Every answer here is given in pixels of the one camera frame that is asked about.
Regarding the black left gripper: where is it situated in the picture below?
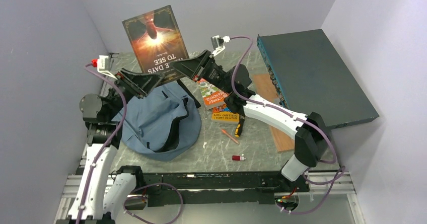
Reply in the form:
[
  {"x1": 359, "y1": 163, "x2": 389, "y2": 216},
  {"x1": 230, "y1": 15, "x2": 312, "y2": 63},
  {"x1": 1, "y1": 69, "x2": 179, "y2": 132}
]
[{"x1": 106, "y1": 67, "x2": 164, "y2": 120}]

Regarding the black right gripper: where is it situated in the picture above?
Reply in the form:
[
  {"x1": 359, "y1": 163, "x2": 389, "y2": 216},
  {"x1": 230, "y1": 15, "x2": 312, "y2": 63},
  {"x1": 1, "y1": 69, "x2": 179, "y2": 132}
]
[{"x1": 170, "y1": 49, "x2": 234, "y2": 95}]

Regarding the blue student backpack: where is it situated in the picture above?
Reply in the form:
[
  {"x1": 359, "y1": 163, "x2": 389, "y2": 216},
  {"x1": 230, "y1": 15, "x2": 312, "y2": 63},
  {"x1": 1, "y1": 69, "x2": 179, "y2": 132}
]
[{"x1": 121, "y1": 82, "x2": 201, "y2": 162}]

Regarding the dark Three Days book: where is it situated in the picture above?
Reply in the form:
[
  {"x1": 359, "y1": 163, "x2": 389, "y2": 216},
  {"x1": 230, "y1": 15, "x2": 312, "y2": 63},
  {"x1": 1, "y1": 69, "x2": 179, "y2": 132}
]
[{"x1": 122, "y1": 5, "x2": 189, "y2": 84}]

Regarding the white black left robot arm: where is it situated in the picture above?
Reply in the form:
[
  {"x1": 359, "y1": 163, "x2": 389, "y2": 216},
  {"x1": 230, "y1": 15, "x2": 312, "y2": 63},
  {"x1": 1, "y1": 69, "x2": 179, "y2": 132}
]
[{"x1": 55, "y1": 65, "x2": 163, "y2": 223}]

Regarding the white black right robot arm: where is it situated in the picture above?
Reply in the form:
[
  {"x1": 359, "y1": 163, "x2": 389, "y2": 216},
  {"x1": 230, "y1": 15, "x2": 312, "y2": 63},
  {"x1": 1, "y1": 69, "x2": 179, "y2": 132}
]
[{"x1": 171, "y1": 50, "x2": 332, "y2": 191}]

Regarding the orange green Treehouse book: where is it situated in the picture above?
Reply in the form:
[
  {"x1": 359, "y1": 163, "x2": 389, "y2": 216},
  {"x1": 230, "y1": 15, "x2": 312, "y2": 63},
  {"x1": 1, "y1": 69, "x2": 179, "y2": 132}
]
[{"x1": 198, "y1": 79, "x2": 228, "y2": 110}]

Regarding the orange blue Treehouse book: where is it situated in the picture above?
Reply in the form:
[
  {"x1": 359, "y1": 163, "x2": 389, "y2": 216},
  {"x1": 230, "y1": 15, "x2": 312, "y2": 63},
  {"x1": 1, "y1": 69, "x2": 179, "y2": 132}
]
[{"x1": 211, "y1": 104, "x2": 240, "y2": 123}]

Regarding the orange pencil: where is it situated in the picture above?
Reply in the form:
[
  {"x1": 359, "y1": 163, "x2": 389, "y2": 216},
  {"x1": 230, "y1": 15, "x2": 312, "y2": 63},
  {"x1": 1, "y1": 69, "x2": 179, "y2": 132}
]
[{"x1": 221, "y1": 128, "x2": 239, "y2": 144}]

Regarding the yellow black screwdriver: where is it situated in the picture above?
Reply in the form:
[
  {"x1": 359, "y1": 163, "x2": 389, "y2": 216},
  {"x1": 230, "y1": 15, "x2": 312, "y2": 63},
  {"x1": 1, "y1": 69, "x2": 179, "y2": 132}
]
[{"x1": 234, "y1": 116, "x2": 245, "y2": 137}]

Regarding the small red white tube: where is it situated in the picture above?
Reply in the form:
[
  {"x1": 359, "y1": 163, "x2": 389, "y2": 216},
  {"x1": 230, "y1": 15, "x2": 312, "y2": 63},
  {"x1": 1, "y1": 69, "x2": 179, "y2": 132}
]
[{"x1": 232, "y1": 155, "x2": 246, "y2": 161}]

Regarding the brown wooden board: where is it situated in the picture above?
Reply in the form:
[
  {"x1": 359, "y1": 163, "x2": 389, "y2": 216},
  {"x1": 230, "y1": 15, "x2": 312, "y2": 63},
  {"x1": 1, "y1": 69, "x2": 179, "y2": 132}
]
[{"x1": 252, "y1": 73, "x2": 295, "y2": 153}]

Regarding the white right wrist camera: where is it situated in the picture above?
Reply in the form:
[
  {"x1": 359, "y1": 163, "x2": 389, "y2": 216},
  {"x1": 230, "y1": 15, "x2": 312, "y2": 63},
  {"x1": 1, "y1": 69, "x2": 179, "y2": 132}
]
[{"x1": 211, "y1": 35, "x2": 231, "y2": 57}]

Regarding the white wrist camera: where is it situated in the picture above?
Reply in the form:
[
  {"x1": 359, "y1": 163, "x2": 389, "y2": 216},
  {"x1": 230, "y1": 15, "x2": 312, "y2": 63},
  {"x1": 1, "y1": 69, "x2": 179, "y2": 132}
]
[
  {"x1": 91, "y1": 55, "x2": 117, "y2": 80},
  {"x1": 211, "y1": 35, "x2": 231, "y2": 57}
]

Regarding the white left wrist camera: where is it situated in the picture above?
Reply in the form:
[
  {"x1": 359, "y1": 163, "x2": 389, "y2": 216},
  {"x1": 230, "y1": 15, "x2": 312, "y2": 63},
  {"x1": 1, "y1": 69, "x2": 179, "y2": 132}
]
[{"x1": 91, "y1": 55, "x2": 117, "y2": 80}]

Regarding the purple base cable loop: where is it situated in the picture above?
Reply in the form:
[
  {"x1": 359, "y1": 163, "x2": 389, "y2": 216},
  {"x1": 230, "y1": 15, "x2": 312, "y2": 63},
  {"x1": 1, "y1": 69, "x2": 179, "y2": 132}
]
[{"x1": 122, "y1": 182, "x2": 184, "y2": 224}]

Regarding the dark teal network switch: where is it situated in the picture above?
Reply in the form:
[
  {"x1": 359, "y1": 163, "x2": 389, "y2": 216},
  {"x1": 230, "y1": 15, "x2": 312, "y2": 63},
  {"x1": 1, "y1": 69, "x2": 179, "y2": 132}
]
[{"x1": 256, "y1": 29, "x2": 379, "y2": 129}]

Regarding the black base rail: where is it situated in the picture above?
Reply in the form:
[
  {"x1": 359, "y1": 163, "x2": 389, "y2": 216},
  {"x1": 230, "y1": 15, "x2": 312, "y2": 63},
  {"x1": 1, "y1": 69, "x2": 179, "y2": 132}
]
[{"x1": 139, "y1": 171, "x2": 310, "y2": 207}]

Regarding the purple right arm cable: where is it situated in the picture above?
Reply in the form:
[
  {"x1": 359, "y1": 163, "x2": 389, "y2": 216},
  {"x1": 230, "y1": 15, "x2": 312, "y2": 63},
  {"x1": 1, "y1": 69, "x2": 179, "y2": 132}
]
[{"x1": 229, "y1": 35, "x2": 346, "y2": 216}]

